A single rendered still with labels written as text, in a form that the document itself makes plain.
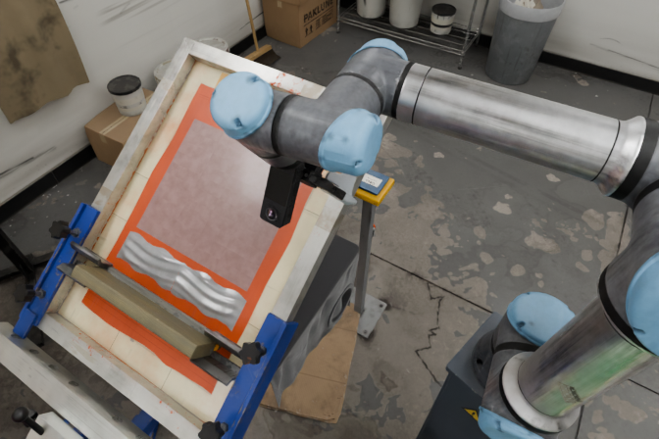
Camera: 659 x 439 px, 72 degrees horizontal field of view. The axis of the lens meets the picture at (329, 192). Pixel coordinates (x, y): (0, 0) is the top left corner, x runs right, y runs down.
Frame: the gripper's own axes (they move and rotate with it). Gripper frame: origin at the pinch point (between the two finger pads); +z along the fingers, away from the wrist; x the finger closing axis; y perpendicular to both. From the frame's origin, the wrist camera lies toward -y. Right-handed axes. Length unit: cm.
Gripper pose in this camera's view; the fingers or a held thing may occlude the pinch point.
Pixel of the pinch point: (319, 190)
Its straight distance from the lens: 83.9
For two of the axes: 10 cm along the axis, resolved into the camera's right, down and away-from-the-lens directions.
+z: 2.8, 2.4, 9.3
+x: -8.5, -3.9, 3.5
